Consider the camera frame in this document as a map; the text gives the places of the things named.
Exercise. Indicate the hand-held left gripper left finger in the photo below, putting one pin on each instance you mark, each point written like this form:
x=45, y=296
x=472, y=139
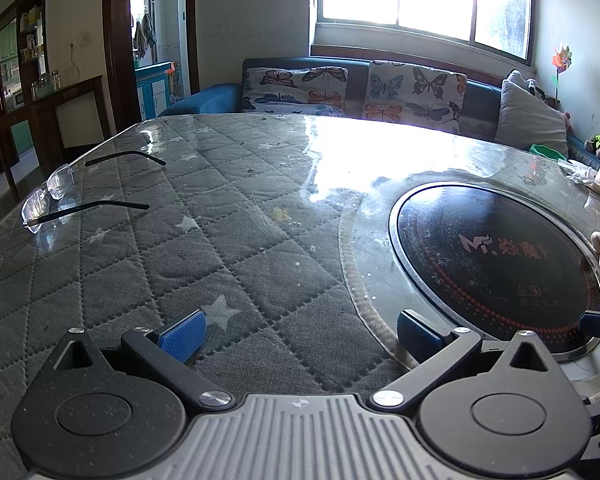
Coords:
x=182, y=336

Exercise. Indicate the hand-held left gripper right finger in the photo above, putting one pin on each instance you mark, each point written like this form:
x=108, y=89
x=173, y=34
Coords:
x=420, y=336

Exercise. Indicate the hanging grey clothes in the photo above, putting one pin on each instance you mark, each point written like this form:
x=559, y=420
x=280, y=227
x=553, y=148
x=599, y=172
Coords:
x=144, y=35

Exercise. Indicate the round black induction cooktop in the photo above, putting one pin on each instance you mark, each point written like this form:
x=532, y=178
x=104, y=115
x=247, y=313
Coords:
x=480, y=280

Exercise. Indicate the crumpled clear plastic wrap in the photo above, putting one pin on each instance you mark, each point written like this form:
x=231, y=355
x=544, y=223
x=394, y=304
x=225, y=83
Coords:
x=577, y=171

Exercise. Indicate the green bowl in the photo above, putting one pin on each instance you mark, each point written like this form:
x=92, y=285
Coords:
x=544, y=149

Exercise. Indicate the rimless eyeglasses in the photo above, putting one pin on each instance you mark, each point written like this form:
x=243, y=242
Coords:
x=50, y=195

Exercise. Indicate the grey pillow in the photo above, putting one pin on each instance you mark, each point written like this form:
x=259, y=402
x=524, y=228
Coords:
x=527, y=120

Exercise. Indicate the blue sofa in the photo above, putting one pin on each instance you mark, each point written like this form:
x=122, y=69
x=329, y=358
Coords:
x=205, y=100

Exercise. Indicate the white panel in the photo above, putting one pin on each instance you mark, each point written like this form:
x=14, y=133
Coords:
x=77, y=122

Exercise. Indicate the square butterfly print cushion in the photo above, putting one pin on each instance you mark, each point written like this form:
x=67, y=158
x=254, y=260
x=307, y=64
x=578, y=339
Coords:
x=410, y=97

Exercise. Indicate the blue cabinet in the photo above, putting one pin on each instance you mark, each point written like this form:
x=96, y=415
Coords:
x=152, y=90

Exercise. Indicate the white plush toy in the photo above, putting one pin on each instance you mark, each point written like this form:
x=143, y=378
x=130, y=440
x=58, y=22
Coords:
x=535, y=89

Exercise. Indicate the wide butterfly print cushion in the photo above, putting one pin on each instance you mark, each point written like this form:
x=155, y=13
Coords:
x=295, y=91

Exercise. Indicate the colourful pinwheel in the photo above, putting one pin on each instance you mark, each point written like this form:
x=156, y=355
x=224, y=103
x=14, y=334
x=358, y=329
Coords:
x=561, y=60

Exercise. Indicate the dark wooden shelf unit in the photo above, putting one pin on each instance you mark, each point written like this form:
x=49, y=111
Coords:
x=10, y=75

